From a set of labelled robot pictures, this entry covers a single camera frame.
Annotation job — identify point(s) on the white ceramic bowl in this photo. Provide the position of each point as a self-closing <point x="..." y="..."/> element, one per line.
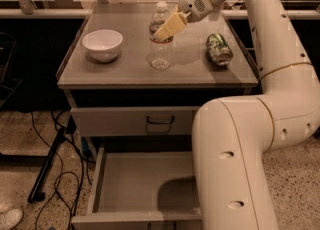
<point x="103" y="45"/>

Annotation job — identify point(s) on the green soda can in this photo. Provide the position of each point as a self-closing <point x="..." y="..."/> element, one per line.
<point x="218" y="50"/>

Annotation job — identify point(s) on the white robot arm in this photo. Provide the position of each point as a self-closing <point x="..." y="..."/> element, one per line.
<point x="230" y="135"/>

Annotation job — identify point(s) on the clear plastic water bottle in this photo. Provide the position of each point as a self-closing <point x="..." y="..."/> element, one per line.
<point x="160" y="51"/>

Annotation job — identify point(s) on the white counter rail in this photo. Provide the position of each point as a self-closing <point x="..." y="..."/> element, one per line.
<point x="82" y="13"/>

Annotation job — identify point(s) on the white shoe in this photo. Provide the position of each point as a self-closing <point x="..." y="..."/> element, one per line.
<point x="10" y="218"/>

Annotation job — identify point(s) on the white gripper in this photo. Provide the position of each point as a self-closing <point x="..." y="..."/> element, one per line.
<point x="193" y="3"/>

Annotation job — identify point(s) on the black drawer handle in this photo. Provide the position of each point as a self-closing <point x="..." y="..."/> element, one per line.
<point x="168" y="121"/>

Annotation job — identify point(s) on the grey metal drawer cabinet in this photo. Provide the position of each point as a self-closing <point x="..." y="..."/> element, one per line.
<point x="129" y="80"/>

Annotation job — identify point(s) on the open middle drawer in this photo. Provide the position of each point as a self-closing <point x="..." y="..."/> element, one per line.
<point x="142" y="191"/>

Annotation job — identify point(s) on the closed upper drawer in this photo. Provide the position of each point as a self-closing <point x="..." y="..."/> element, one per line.
<point x="131" y="121"/>

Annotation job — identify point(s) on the black stand leg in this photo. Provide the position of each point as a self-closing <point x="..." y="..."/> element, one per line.
<point x="36" y="193"/>

